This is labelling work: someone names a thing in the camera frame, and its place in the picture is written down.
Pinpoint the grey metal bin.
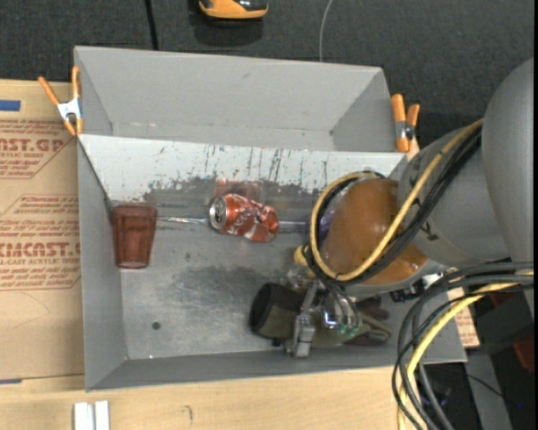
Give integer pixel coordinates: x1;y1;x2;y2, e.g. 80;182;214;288
73;46;470;392

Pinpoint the black cylinder on white bracket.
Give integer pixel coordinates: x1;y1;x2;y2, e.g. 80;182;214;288
390;271;447;305

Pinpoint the red-brown plastic cup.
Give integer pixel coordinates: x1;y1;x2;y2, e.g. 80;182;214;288
110;202;159;270

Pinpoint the crushed red soda can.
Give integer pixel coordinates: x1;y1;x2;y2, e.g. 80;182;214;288
208;193;281;244

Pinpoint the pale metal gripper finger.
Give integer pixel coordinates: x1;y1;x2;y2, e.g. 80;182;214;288
285;324;300;357
296;314;317;359

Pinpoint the olive green fabric sleeve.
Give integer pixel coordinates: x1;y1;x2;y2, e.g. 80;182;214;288
248;282;393;348

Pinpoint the brown cardboard board, red print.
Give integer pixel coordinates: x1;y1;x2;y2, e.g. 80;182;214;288
0;77;87;383

